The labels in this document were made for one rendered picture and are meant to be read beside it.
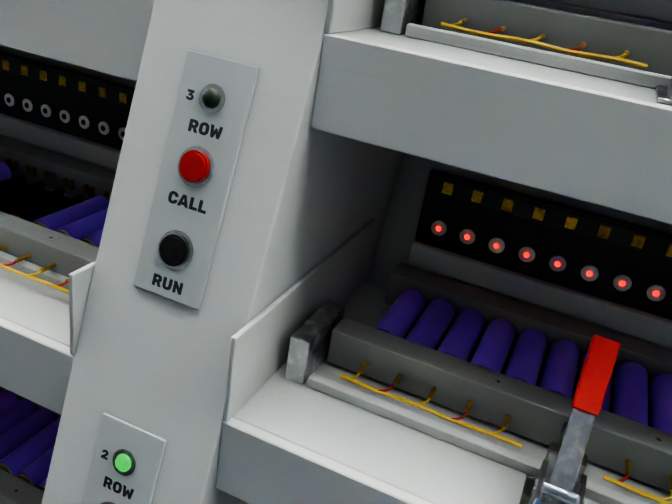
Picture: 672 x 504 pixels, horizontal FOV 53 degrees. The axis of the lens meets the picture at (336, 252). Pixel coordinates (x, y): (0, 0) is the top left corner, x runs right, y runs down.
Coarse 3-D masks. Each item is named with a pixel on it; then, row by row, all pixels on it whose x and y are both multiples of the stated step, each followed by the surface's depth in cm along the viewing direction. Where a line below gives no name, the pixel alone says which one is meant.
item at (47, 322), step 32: (0, 128) 59; (32, 128) 58; (96, 160) 56; (0, 288) 41; (32, 288) 42; (0, 320) 38; (32, 320) 39; (64, 320) 39; (0, 352) 39; (32, 352) 38; (64, 352) 37; (0, 384) 40; (32, 384) 39; (64, 384) 38
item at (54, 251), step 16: (0, 224) 44; (16, 224) 44; (32, 224) 45; (0, 240) 44; (16, 240) 43; (32, 240) 43; (48, 240) 43; (64, 240) 43; (80, 240) 44; (16, 256) 44; (32, 256) 43; (48, 256) 43; (64, 256) 42; (80, 256) 42; (96, 256) 42; (16, 272) 42; (64, 272) 43; (64, 288) 41
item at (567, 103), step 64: (384, 0) 36; (448, 0) 36; (512, 0) 43; (576, 0) 43; (640, 0) 42; (320, 64) 32; (384, 64) 30; (448, 64) 29; (512, 64) 31; (576, 64) 32; (640, 64) 31; (320, 128) 33; (384, 128) 31; (448, 128) 30; (512, 128) 29; (576, 128) 28; (640, 128) 27; (576, 192) 29; (640, 192) 28
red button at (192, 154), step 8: (192, 152) 33; (200, 152) 33; (184, 160) 33; (192, 160) 33; (200, 160) 33; (184, 168) 33; (192, 168) 33; (200, 168) 33; (208, 168) 33; (184, 176) 33; (192, 176) 33; (200, 176) 33
